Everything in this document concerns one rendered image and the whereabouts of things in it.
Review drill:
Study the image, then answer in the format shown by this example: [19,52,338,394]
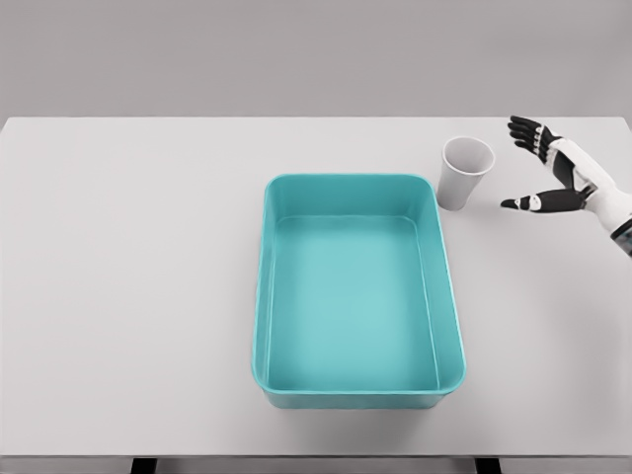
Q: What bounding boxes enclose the white paper cup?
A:
[435,135,496,212]

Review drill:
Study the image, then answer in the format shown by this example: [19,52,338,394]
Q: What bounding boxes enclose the teal rectangular basket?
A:
[250,172,468,411]

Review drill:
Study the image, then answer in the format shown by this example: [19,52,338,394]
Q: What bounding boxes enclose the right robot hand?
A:
[500,115,624,218]

